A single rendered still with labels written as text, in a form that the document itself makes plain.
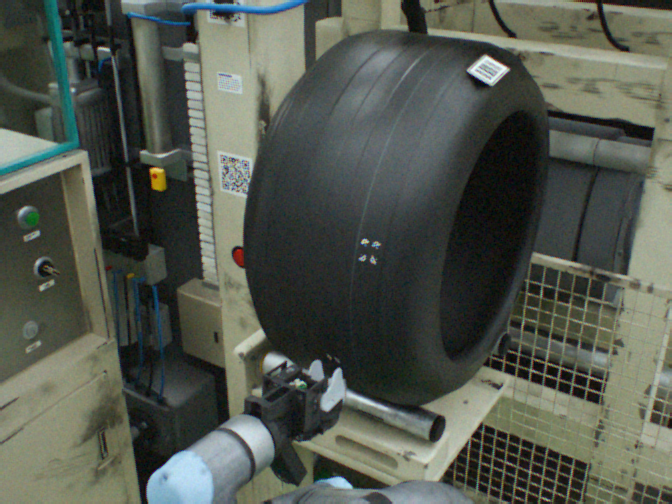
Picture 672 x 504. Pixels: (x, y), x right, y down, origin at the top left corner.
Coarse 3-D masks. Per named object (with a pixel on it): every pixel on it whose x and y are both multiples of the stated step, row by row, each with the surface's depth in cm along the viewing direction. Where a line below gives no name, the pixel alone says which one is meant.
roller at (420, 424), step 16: (272, 352) 140; (272, 368) 138; (352, 400) 130; (368, 400) 128; (384, 400) 128; (368, 416) 130; (384, 416) 127; (400, 416) 125; (416, 416) 124; (432, 416) 124; (416, 432) 124; (432, 432) 123
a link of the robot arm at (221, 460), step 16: (224, 432) 93; (192, 448) 90; (208, 448) 90; (224, 448) 91; (240, 448) 92; (176, 464) 87; (192, 464) 87; (208, 464) 88; (224, 464) 89; (240, 464) 91; (160, 480) 86; (176, 480) 85; (192, 480) 86; (208, 480) 87; (224, 480) 89; (240, 480) 91; (160, 496) 87; (176, 496) 85; (192, 496) 85; (208, 496) 87; (224, 496) 89
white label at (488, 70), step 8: (480, 64) 107; (488, 64) 108; (496, 64) 108; (472, 72) 105; (480, 72) 106; (488, 72) 107; (496, 72) 107; (504, 72) 108; (488, 80) 105; (496, 80) 106
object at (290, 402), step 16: (288, 368) 106; (272, 384) 104; (288, 384) 102; (304, 384) 103; (320, 384) 103; (256, 400) 98; (272, 400) 100; (288, 400) 100; (304, 400) 101; (320, 400) 106; (256, 416) 100; (272, 416) 98; (288, 416) 102; (304, 416) 101; (320, 416) 106; (272, 432) 97; (288, 432) 103; (304, 432) 102
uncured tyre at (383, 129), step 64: (320, 64) 113; (384, 64) 109; (448, 64) 106; (512, 64) 115; (320, 128) 106; (384, 128) 102; (448, 128) 101; (512, 128) 140; (256, 192) 109; (320, 192) 104; (384, 192) 99; (448, 192) 102; (512, 192) 147; (256, 256) 111; (320, 256) 104; (384, 256) 100; (448, 256) 153; (512, 256) 146; (320, 320) 108; (384, 320) 103; (448, 320) 147; (384, 384) 112; (448, 384) 121
